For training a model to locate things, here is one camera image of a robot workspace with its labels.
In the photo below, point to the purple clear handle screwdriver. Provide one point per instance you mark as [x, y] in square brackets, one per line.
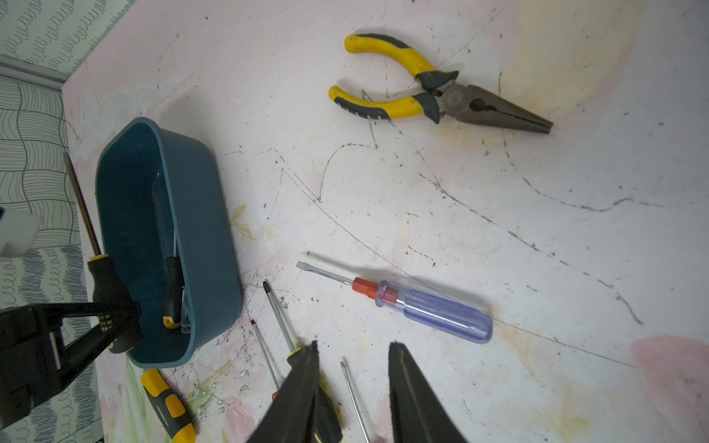
[435, 311]

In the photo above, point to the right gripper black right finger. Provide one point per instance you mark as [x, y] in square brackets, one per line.
[416, 412]

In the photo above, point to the black yellow utility knife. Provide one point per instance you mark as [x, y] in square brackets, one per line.
[169, 408]

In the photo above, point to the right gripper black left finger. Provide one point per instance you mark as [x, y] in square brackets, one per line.
[292, 415]

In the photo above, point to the yellow handled needle-nose pliers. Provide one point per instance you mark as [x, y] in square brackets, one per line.
[441, 96]

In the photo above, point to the green black handle screwdriver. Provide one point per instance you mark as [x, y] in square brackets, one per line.
[172, 300]

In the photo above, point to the teal plastic storage box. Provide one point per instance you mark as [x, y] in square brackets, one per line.
[159, 195]

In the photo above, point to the orange handle short screwdriver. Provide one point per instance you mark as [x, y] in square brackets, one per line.
[267, 357]

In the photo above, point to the black yellow collar screwdriver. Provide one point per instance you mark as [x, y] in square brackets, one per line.
[108, 286]

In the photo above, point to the black yellow tip screwdriver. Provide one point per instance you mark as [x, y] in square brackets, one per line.
[328, 427]

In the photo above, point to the orange black handle screwdriver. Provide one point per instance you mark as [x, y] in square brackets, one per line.
[351, 390]

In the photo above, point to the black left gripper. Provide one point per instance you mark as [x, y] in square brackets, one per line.
[35, 361]

